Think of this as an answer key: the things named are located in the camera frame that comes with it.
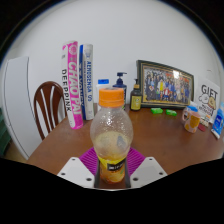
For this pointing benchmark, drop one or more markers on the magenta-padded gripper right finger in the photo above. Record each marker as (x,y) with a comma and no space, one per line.
(146,170)

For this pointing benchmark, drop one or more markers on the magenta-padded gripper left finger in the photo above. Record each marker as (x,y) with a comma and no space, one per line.
(78,171)

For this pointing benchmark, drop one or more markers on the orange juice bottle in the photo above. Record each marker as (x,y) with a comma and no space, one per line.
(111,133)

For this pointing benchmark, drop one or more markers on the pink mug with yellow print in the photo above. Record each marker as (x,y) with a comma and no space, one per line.
(192,121)

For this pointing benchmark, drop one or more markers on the flat round red coaster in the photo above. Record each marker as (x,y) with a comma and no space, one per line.
(202,128)

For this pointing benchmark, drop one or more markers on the dark bottle with yellow label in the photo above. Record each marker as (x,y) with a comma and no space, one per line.
(136,100)

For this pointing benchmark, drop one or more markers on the blue tissue pack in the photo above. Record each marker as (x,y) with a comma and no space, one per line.
(192,106)

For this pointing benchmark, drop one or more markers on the brown wooden chair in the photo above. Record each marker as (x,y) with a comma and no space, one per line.
(48,93)

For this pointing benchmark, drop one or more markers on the blue detergent bottle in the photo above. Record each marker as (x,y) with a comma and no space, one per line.
(218,121)

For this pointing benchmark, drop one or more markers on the framed group photo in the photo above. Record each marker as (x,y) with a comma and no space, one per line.
(165,85)

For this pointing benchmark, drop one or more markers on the white panel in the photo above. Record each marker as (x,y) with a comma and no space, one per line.
(18,106)

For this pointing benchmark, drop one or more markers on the white shampoo bottle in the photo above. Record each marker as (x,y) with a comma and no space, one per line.
(102,83)

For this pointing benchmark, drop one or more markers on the dark blue pump bottle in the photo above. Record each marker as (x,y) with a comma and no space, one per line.
(120,81)

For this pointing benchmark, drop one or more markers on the white gift bag with dogs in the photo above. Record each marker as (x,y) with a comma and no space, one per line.
(209,98)

